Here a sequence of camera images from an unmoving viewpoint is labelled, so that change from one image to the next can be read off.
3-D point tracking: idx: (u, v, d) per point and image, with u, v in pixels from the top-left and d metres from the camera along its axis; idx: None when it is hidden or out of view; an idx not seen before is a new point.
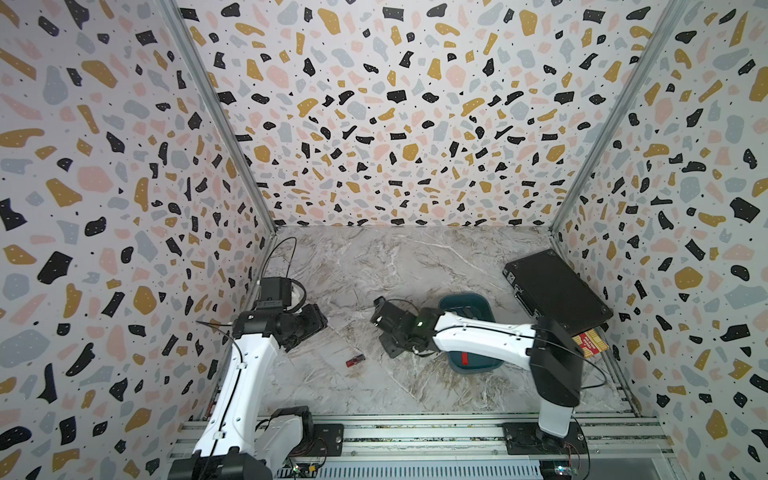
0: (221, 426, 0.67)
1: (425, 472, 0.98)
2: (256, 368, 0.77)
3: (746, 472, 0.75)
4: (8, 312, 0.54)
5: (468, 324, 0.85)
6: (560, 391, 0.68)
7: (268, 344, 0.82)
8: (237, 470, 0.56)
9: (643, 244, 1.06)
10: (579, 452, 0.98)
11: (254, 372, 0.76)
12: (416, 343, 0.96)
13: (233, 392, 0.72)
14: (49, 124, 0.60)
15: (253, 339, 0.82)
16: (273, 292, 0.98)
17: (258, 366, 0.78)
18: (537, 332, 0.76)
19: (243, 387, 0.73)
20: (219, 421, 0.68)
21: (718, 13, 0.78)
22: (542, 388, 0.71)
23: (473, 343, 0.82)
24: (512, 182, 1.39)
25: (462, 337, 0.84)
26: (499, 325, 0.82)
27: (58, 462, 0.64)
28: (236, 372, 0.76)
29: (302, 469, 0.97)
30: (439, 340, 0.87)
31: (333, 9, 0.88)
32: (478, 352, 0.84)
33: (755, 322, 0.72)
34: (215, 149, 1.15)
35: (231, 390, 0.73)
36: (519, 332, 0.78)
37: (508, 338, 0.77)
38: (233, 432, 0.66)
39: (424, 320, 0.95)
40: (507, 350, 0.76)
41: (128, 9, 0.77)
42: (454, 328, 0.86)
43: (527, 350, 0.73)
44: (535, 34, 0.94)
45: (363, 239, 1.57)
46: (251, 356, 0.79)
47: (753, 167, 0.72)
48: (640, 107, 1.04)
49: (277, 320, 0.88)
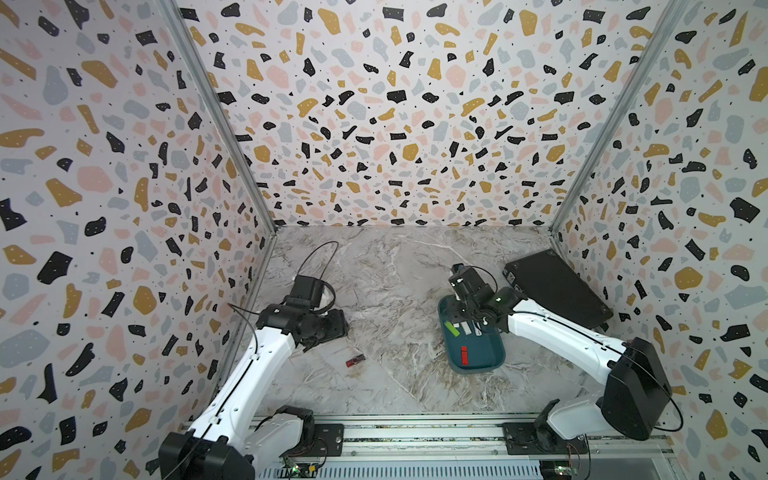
0: (218, 411, 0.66)
1: (425, 472, 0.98)
2: (269, 362, 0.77)
3: (746, 472, 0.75)
4: (8, 312, 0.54)
5: (550, 316, 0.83)
6: (629, 414, 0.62)
7: (286, 343, 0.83)
8: (220, 463, 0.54)
9: (643, 244, 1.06)
10: (579, 451, 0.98)
11: (265, 366, 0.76)
12: (483, 313, 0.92)
13: (239, 381, 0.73)
14: (49, 124, 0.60)
15: (273, 334, 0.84)
16: (305, 291, 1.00)
17: (271, 362, 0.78)
18: (627, 351, 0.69)
19: (251, 377, 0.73)
20: (218, 405, 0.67)
21: (718, 13, 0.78)
22: (610, 406, 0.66)
23: (551, 336, 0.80)
24: (512, 182, 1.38)
25: (539, 325, 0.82)
26: (587, 329, 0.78)
27: (58, 462, 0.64)
28: (248, 362, 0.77)
29: (302, 469, 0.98)
30: (513, 319, 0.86)
31: (333, 9, 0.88)
32: (550, 344, 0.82)
33: (755, 322, 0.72)
34: (215, 149, 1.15)
35: (238, 377, 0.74)
36: (605, 341, 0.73)
37: (591, 344, 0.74)
38: (227, 421, 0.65)
39: (503, 295, 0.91)
40: (586, 355, 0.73)
41: (128, 9, 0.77)
42: (535, 314, 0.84)
43: (612, 364, 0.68)
44: (535, 34, 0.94)
45: (363, 240, 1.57)
46: (266, 350, 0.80)
47: (753, 167, 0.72)
48: (640, 107, 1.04)
49: (299, 320, 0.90)
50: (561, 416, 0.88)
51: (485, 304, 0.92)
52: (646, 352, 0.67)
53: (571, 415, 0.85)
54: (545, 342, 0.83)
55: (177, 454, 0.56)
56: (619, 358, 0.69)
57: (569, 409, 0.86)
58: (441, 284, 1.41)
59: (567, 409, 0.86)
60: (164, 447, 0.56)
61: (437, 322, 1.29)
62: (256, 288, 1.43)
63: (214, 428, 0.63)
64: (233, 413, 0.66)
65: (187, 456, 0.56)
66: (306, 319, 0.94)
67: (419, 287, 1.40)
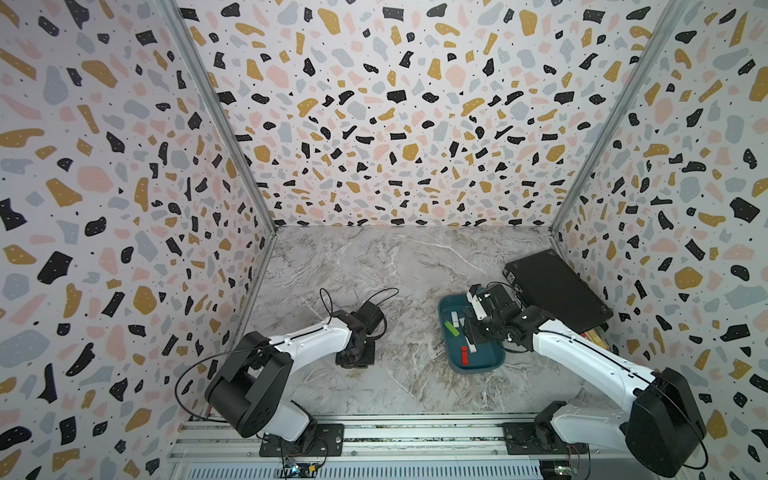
0: (289, 339, 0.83)
1: (425, 472, 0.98)
2: (333, 336, 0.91)
3: (746, 472, 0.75)
4: (9, 312, 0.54)
5: (576, 339, 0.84)
6: (655, 450, 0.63)
7: (344, 337, 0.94)
8: (276, 369, 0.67)
9: (643, 244, 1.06)
10: (580, 452, 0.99)
11: (327, 337, 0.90)
12: (509, 329, 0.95)
13: (309, 333, 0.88)
14: (49, 124, 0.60)
15: (339, 322, 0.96)
16: (368, 314, 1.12)
17: (331, 338, 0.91)
18: (656, 381, 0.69)
19: (317, 336, 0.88)
20: (290, 336, 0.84)
21: (718, 12, 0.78)
22: (636, 438, 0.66)
23: (577, 358, 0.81)
24: (512, 182, 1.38)
25: (565, 346, 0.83)
26: (616, 355, 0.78)
27: (58, 462, 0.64)
28: (319, 327, 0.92)
29: (302, 469, 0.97)
30: (539, 338, 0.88)
31: (333, 9, 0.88)
32: (578, 367, 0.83)
33: (755, 323, 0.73)
34: (215, 149, 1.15)
35: (309, 332, 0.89)
36: (632, 369, 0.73)
37: (618, 370, 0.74)
38: (294, 347, 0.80)
39: (530, 314, 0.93)
40: (612, 381, 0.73)
41: (128, 8, 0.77)
42: (560, 335, 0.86)
43: (636, 391, 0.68)
44: (535, 34, 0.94)
45: (363, 239, 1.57)
46: (333, 327, 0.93)
47: (754, 167, 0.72)
48: (640, 107, 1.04)
49: (358, 330, 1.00)
50: (570, 422, 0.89)
51: (511, 321, 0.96)
52: (677, 384, 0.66)
53: (581, 425, 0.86)
54: (571, 364, 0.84)
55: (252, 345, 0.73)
56: (646, 385, 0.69)
57: (582, 418, 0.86)
58: (441, 284, 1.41)
59: (578, 418, 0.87)
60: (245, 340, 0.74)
61: (437, 322, 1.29)
62: (256, 288, 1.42)
63: (285, 345, 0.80)
64: (298, 345, 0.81)
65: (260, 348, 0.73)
66: (361, 335, 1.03)
67: (418, 287, 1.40)
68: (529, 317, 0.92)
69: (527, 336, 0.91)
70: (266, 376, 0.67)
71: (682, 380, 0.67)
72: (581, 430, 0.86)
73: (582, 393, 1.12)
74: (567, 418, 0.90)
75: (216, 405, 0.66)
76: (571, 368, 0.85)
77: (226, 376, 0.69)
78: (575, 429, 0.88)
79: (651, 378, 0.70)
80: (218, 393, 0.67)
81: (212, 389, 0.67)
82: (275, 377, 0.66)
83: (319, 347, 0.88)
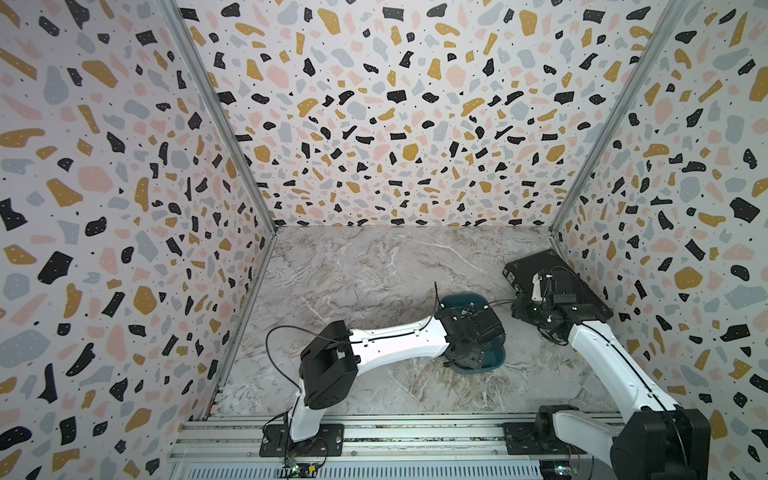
0: (368, 340, 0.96)
1: (425, 471, 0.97)
2: (422, 344, 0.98)
3: (746, 472, 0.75)
4: (9, 312, 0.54)
5: (614, 344, 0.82)
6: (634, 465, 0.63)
7: (439, 347, 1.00)
8: (343, 371, 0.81)
9: (643, 244, 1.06)
10: (579, 452, 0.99)
11: (416, 343, 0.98)
12: (551, 311, 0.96)
13: (393, 338, 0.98)
14: (49, 124, 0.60)
15: (437, 328, 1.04)
16: (484, 324, 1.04)
17: (423, 344, 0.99)
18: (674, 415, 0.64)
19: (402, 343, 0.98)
20: (371, 336, 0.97)
21: (718, 13, 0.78)
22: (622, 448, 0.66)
23: (604, 361, 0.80)
24: (512, 182, 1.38)
25: (599, 346, 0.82)
26: (644, 373, 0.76)
27: (58, 462, 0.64)
28: (411, 331, 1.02)
29: (302, 469, 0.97)
30: (576, 329, 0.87)
31: (333, 9, 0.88)
32: (599, 370, 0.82)
33: (755, 323, 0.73)
34: (215, 149, 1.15)
35: (393, 336, 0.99)
36: (654, 391, 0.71)
37: (639, 385, 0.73)
38: (368, 350, 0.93)
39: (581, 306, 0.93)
40: (627, 391, 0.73)
41: (128, 8, 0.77)
42: (601, 336, 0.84)
43: (646, 408, 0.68)
44: (535, 34, 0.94)
45: (363, 239, 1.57)
46: (425, 336, 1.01)
47: (754, 167, 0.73)
48: (640, 107, 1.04)
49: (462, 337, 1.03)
50: (569, 423, 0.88)
51: (559, 305, 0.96)
52: (696, 426, 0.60)
53: (580, 430, 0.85)
54: (596, 365, 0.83)
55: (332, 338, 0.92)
56: (659, 409, 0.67)
57: (581, 423, 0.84)
58: (441, 284, 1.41)
59: (579, 422, 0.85)
60: (329, 329, 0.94)
61: None
62: (256, 288, 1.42)
63: (361, 344, 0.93)
64: (375, 349, 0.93)
65: (336, 343, 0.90)
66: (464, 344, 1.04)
67: (419, 287, 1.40)
68: (580, 310, 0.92)
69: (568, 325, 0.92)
70: (333, 372, 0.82)
71: (706, 425, 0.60)
72: (577, 433, 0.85)
73: (582, 393, 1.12)
74: (568, 418, 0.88)
75: (304, 369, 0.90)
76: (593, 369, 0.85)
77: (315, 351, 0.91)
78: (574, 432, 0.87)
79: (669, 407, 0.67)
80: (307, 363, 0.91)
81: (303, 357, 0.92)
82: (338, 377, 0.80)
83: (403, 351, 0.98)
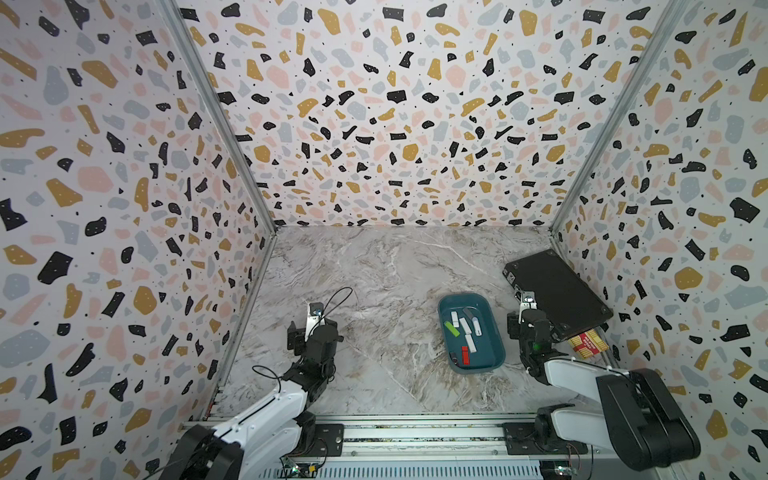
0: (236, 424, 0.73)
1: (425, 472, 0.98)
2: (285, 405, 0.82)
3: (746, 472, 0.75)
4: (9, 312, 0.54)
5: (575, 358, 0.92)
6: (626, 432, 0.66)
7: (302, 399, 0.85)
8: (226, 463, 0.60)
9: (643, 244, 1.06)
10: (580, 452, 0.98)
11: (280, 406, 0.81)
12: (530, 362, 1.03)
13: (261, 406, 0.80)
14: (49, 124, 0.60)
15: (292, 386, 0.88)
16: (314, 351, 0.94)
17: (286, 406, 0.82)
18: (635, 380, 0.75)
19: (270, 408, 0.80)
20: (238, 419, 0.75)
21: (718, 12, 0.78)
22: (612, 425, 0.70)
23: (576, 373, 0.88)
24: (512, 182, 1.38)
25: (566, 365, 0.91)
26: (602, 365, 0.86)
27: (58, 462, 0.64)
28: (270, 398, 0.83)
29: (302, 469, 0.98)
30: (547, 365, 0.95)
31: (333, 9, 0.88)
32: (578, 386, 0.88)
33: (755, 322, 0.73)
34: (215, 149, 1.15)
35: (258, 405, 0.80)
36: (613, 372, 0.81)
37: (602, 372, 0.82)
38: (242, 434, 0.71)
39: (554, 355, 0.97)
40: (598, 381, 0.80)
41: (128, 9, 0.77)
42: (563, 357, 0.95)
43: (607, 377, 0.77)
44: (535, 34, 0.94)
45: (363, 239, 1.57)
46: (287, 393, 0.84)
47: (753, 167, 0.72)
48: (640, 107, 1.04)
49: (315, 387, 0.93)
50: (569, 417, 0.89)
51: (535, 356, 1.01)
52: (649, 379, 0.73)
53: (580, 422, 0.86)
54: (574, 384, 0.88)
55: (196, 442, 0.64)
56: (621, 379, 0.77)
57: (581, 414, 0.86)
58: (441, 284, 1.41)
59: (577, 414, 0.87)
60: (186, 436, 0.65)
61: (437, 322, 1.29)
62: (256, 288, 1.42)
63: (232, 432, 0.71)
64: (248, 428, 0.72)
65: (206, 441, 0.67)
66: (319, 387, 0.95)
67: (418, 287, 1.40)
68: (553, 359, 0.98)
69: (544, 374, 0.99)
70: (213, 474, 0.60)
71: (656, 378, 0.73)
72: (578, 425, 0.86)
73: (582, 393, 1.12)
74: (569, 413, 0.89)
75: None
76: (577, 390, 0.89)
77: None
78: (573, 425, 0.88)
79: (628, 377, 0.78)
80: None
81: None
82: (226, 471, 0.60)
83: (273, 421, 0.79)
